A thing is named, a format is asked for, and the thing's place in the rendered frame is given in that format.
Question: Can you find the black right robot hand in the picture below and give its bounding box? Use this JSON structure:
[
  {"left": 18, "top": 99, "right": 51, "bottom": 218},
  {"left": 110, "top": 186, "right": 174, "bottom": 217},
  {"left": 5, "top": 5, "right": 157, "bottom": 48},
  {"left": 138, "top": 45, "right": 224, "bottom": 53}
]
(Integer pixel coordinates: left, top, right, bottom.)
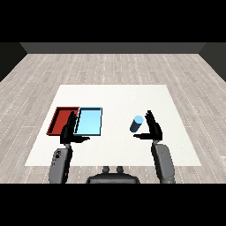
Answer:
[{"left": 132, "top": 109, "right": 163, "bottom": 142}]

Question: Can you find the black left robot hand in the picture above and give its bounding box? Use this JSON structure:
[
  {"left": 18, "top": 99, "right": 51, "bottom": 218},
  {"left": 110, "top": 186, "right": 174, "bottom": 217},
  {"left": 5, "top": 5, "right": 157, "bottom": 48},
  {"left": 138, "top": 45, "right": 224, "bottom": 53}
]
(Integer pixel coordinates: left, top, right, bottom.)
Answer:
[{"left": 59, "top": 110, "right": 91, "bottom": 146}]

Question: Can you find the red shallow open box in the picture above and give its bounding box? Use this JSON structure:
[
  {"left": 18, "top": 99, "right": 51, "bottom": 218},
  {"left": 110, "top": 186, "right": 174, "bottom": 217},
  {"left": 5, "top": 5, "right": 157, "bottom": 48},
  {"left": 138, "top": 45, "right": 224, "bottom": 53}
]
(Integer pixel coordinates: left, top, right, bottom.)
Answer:
[{"left": 46, "top": 106, "right": 80, "bottom": 137}]

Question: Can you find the small blue can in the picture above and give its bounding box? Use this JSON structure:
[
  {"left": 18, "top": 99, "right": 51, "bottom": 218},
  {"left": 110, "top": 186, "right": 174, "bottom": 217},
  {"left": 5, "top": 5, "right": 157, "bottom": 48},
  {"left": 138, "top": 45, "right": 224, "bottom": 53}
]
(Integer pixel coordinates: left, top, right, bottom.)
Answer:
[{"left": 129, "top": 115, "right": 145, "bottom": 133}]

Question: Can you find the light blue shallow open box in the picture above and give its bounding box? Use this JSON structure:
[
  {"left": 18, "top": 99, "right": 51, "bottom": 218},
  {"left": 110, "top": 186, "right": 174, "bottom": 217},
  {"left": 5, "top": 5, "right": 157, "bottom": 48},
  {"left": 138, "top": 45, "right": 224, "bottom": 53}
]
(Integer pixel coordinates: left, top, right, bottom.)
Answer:
[{"left": 72, "top": 106, "right": 103, "bottom": 137}]

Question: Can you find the dark grey robot body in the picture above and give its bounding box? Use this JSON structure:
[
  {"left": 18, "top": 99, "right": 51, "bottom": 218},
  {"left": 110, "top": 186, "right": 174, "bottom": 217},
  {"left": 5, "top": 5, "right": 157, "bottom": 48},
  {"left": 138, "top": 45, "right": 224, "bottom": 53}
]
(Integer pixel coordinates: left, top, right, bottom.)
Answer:
[{"left": 86, "top": 165, "right": 141, "bottom": 185}]

